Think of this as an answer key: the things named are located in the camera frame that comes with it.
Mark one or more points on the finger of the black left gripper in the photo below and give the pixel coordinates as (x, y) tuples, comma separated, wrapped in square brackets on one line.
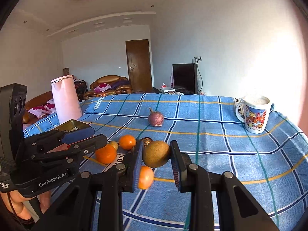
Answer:
[(54, 138), (73, 156)]

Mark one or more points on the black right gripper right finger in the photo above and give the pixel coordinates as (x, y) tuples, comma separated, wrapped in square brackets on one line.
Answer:
[(214, 193)]

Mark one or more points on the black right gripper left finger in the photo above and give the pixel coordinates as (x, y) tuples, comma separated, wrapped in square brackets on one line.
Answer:
[(74, 209)]

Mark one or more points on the large orange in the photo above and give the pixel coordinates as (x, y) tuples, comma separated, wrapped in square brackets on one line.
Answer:
[(106, 155)]

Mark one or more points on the small orange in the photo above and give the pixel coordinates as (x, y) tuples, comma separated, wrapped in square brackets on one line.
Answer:
[(127, 142)]

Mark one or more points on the small orange tangerine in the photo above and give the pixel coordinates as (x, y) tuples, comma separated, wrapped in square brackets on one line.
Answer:
[(146, 177)]

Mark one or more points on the dark brown wrinkled fruit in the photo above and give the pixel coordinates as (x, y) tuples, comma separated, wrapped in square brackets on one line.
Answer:
[(146, 141)]

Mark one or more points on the brown round fruit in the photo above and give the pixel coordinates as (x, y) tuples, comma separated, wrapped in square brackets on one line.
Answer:
[(156, 154)]

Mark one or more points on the purple passion fruit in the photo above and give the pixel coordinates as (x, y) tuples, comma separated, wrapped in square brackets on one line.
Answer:
[(155, 118)]

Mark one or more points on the person left hand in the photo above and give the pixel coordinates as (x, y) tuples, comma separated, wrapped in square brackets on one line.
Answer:
[(18, 200)]

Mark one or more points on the pink metal tin box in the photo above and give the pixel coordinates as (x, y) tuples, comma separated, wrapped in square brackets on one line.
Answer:
[(74, 125)]

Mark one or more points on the red white cushion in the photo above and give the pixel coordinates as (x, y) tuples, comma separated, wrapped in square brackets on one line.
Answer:
[(43, 110)]

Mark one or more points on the pink electric kettle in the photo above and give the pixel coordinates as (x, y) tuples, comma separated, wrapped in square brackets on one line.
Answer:
[(65, 98)]

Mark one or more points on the brown leather sofa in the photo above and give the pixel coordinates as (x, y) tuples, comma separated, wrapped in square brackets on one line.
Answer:
[(29, 118)]

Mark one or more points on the small yellow green fruit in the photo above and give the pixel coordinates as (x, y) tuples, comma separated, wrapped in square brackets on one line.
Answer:
[(114, 144)]

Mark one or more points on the blue plaid tablecloth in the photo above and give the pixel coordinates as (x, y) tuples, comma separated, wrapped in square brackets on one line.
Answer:
[(272, 165)]

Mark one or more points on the brown leather armchair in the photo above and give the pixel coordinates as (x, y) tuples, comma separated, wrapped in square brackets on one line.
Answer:
[(109, 85)]

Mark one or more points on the white printed mug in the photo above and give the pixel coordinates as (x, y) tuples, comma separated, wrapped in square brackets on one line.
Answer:
[(253, 112)]

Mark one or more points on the low tv stand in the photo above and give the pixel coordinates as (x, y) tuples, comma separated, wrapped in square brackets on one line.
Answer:
[(168, 90)]

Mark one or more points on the dark brown door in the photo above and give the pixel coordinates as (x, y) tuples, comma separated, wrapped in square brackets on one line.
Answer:
[(138, 62)]

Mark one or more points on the black television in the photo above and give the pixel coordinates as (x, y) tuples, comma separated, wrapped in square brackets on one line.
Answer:
[(185, 78)]

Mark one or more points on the wall power socket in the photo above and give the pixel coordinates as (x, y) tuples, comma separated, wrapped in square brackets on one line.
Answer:
[(198, 59)]

